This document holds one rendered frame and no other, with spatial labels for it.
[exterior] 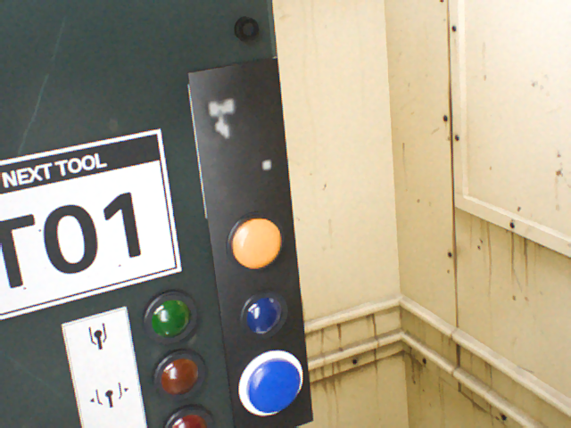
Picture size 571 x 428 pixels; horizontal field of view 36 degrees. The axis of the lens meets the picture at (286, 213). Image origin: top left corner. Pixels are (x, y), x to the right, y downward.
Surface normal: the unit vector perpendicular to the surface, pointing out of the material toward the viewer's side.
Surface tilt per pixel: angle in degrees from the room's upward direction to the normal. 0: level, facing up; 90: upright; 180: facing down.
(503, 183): 90
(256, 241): 87
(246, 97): 90
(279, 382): 87
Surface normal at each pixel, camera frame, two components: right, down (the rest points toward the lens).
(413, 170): -0.90, 0.23
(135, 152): 0.44, 0.27
